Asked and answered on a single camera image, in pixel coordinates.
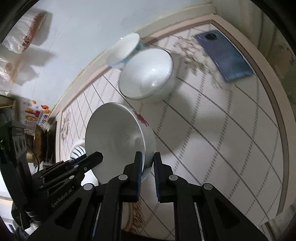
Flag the plain white bowl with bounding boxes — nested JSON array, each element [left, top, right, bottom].
[[85, 102, 157, 184]]

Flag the white plate blue leaf rim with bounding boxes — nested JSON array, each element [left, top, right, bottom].
[[69, 139, 86, 160]]

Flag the patterned table mat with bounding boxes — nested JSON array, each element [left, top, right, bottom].
[[58, 22, 288, 239]]

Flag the white bowl thin dark rim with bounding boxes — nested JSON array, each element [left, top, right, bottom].
[[118, 48, 179, 102]]

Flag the white bowl blue pattern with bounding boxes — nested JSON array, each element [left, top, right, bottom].
[[106, 33, 144, 70]]

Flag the blue smartphone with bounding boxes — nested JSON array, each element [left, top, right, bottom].
[[194, 30, 253, 82]]

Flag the hanging plastic food bags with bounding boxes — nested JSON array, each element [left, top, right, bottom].
[[1, 10, 47, 94]]

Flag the colourful wall sticker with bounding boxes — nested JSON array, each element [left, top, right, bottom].
[[20, 98, 52, 127]]

